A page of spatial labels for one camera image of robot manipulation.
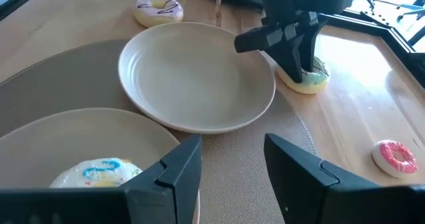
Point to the pink donut with white stripes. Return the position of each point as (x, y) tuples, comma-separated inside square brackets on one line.
[(395, 159)]

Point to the green donut with chocolate drizzle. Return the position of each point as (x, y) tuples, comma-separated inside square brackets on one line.
[(315, 81)]

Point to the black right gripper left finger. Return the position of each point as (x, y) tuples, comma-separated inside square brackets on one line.
[(172, 184)]

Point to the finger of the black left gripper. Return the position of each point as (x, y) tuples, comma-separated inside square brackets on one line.
[(285, 48), (308, 51)]

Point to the black table edge frame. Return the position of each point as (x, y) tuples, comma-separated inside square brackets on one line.
[(398, 39), (16, 1)]

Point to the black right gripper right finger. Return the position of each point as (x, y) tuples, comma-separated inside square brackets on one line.
[(305, 187)]

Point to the beige ceramic plate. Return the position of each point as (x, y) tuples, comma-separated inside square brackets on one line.
[(59, 141), (196, 81)]

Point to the lilac donut with chocolate drizzle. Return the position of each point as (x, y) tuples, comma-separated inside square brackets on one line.
[(158, 9)]

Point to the tan oval placemat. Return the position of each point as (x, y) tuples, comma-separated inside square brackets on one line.
[(239, 171)]

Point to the white donut with blue swirl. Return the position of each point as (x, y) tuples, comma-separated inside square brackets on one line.
[(99, 174)]

